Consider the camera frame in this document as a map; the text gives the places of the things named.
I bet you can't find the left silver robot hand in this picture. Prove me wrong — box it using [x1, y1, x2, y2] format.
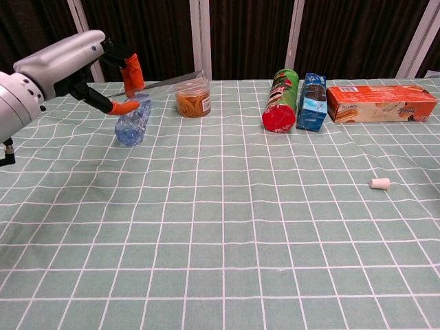
[13, 30, 145, 116]

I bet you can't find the transparent glass test tube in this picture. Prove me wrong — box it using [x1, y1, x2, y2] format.
[111, 69, 211, 100]

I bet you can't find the small white stopper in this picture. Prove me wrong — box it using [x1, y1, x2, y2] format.
[368, 177, 392, 190]

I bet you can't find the clear plastic water bottle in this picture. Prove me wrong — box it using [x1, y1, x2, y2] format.
[114, 91, 153, 146]

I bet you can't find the dark pleated curtain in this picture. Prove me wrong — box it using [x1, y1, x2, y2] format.
[0, 0, 440, 83]

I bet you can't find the green chips can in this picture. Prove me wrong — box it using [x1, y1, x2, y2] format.
[261, 68, 300, 134]

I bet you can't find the green checkered tablecloth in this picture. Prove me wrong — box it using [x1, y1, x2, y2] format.
[0, 74, 440, 330]

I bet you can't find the blue cookie box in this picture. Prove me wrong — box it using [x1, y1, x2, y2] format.
[296, 72, 327, 131]

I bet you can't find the orange biscuit box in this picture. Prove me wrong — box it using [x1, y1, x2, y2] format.
[325, 85, 439, 124]

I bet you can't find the white metal frame post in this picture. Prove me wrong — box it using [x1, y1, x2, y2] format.
[67, 0, 106, 83]
[284, 0, 305, 72]
[188, 0, 212, 80]
[395, 0, 440, 79]

